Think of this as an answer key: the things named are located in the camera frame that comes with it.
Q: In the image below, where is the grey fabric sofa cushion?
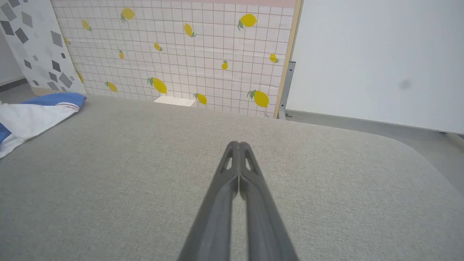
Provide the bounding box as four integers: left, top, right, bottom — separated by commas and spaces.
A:
0, 94, 464, 261

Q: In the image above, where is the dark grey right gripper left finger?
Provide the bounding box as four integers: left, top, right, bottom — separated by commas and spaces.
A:
178, 141, 240, 261

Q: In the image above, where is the white partition board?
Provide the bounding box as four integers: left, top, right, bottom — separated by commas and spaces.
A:
285, 0, 464, 134

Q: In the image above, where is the blue and white shirt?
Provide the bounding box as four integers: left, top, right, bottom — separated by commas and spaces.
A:
0, 92, 87, 160

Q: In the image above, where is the grey metal panel bracket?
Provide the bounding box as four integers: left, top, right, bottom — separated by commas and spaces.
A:
278, 61, 296, 119

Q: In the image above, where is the grey terrazzo pattern panel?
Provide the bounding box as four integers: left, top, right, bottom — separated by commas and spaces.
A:
0, 0, 87, 96

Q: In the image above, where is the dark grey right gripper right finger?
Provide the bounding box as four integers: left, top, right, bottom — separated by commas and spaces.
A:
239, 142, 300, 261

